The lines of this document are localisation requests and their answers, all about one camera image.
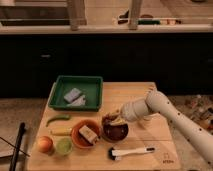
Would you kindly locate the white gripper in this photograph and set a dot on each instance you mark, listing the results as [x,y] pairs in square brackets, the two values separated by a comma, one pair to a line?
[131,111]

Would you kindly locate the dark purple grapes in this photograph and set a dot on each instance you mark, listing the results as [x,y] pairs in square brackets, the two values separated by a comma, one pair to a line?
[106,120]

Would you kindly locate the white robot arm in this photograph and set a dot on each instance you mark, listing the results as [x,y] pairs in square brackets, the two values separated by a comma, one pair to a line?
[157,102]

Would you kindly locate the purple bowl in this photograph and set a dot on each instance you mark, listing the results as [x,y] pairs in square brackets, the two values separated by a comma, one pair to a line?
[114,133]

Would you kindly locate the tan block in bowl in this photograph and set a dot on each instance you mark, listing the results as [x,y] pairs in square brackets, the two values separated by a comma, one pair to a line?
[88,134]

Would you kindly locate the orange bowl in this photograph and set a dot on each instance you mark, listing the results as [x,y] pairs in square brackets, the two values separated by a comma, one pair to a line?
[78,139]

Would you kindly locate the white cloth piece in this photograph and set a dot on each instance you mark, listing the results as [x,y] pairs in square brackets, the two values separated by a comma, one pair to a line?
[81,101]

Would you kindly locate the green plastic tray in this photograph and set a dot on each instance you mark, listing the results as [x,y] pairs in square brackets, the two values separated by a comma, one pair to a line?
[90,86]

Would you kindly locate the grey blue sponge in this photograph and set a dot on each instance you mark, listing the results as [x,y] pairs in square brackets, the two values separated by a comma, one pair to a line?
[72,95]

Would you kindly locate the wooden cutting board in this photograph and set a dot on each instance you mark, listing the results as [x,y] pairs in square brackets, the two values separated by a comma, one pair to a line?
[145,133]

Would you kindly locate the green chili pepper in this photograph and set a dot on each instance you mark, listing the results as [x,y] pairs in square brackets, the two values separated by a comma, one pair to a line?
[58,117]

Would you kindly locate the yellow corn cob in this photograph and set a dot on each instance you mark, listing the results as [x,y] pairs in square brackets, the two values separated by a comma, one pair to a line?
[61,132]

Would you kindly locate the green cup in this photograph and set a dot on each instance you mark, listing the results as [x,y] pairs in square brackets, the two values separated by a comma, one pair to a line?
[63,146]

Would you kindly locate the red yellow apple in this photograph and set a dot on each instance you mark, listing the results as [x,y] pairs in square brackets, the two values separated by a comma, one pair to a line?
[44,144]

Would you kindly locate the black rod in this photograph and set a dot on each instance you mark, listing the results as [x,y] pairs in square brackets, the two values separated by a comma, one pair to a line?
[16,150]

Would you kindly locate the white handled black brush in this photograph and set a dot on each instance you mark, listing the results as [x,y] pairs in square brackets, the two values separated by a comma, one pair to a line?
[114,154]

